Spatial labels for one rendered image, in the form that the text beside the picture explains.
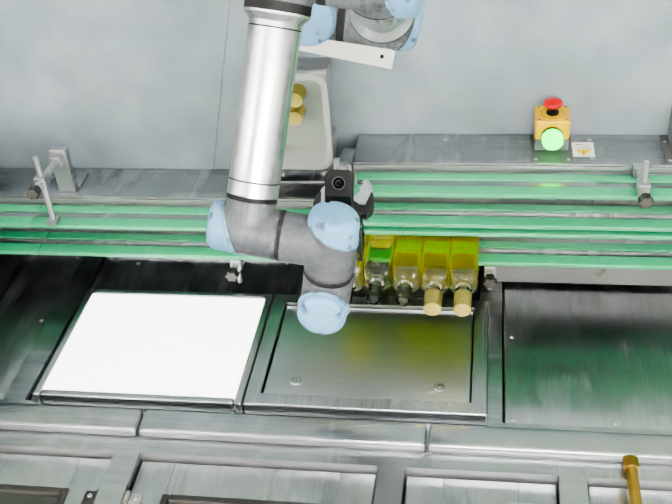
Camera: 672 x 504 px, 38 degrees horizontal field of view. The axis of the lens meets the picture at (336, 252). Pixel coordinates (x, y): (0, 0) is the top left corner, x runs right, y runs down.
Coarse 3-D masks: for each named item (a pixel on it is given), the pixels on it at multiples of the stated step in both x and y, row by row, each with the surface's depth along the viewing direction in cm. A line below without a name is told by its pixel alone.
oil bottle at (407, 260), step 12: (396, 240) 204; (408, 240) 203; (420, 240) 203; (396, 252) 200; (408, 252) 199; (420, 252) 200; (396, 264) 196; (408, 264) 196; (420, 264) 197; (396, 276) 195; (408, 276) 194; (420, 276) 198; (396, 288) 196
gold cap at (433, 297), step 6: (432, 288) 191; (426, 294) 191; (432, 294) 190; (438, 294) 190; (426, 300) 189; (432, 300) 188; (438, 300) 189; (426, 306) 189; (432, 306) 189; (438, 306) 188; (426, 312) 190; (432, 312) 189; (438, 312) 189
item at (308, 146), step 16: (304, 80) 200; (320, 80) 199; (320, 96) 209; (320, 112) 211; (288, 128) 215; (304, 128) 214; (320, 128) 214; (288, 144) 217; (304, 144) 217; (320, 144) 216; (288, 160) 213; (304, 160) 213; (320, 160) 212
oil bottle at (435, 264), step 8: (424, 240) 203; (432, 240) 203; (440, 240) 202; (448, 240) 202; (424, 248) 201; (432, 248) 200; (440, 248) 200; (448, 248) 200; (424, 256) 198; (432, 256) 198; (440, 256) 198; (448, 256) 198; (424, 264) 196; (432, 264) 196; (440, 264) 196; (448, 264) 196; (424, 272) 194; (432, 272) 194; (440, 272) 194; (448, 272) 195; (424, 280) 194; (432, 280) 194; (440, 280) 194; (448, 280) 196; (424, 288) 195; (448, 288) 197
